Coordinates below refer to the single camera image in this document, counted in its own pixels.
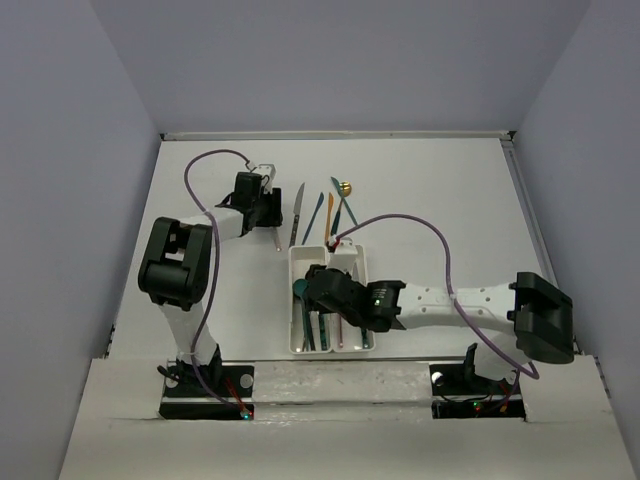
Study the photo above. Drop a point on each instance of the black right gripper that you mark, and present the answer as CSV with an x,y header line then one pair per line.
x,y
314,268

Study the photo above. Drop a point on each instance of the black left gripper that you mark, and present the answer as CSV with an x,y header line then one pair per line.
x,y
274,216

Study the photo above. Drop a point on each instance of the teal plastic spoon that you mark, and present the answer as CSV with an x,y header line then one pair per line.
x,y
299,287

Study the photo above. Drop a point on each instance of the black silicone spoon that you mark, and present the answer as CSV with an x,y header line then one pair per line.
x,y
311,331

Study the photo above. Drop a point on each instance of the steel knife dark handle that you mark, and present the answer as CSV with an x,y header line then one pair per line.
x,y
296,214

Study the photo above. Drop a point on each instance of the steel knife green handle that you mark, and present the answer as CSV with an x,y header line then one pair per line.
x,y
366,339

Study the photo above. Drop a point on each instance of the steel knife pink handle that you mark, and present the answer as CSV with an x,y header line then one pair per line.
x,y
340,336

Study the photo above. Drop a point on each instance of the gold spoon green handle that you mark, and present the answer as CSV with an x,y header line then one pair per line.
x,y
345,189

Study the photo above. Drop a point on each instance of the beige plastic spoon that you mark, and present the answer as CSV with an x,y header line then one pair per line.
x,y
276,239

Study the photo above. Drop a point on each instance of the silver spoon green handle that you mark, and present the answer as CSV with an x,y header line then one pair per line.
x,y
324,338

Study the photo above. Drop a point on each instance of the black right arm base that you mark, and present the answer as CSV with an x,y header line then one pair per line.
x,y
459,393

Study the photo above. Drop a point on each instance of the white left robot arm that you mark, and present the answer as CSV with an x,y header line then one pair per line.
x,y
178,258

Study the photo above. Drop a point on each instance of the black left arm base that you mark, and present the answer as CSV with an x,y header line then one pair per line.
x,y
216,391

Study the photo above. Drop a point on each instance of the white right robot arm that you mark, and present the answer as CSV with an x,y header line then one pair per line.
x,y
526,320

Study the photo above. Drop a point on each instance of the white left utensil tray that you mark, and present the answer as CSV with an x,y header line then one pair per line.
x,y
300,259

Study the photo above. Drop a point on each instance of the white utensil tray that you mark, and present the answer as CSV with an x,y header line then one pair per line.
x,y
300,259
352,335

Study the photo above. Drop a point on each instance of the white right utensil tray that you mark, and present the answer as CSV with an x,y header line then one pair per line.
x,y
352,335

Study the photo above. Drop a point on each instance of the dark blue plastic knife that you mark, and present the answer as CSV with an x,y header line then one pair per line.
x,y
311,222

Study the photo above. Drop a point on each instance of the orange plastic knife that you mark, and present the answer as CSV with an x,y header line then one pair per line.
x,y
328,222

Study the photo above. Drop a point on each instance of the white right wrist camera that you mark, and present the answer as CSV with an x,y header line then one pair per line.
x,y
342,255

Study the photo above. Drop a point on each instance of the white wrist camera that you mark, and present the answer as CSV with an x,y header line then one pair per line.
x,y
342,255
266,172

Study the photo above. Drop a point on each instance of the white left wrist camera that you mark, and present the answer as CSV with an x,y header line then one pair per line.
x,y
266,172

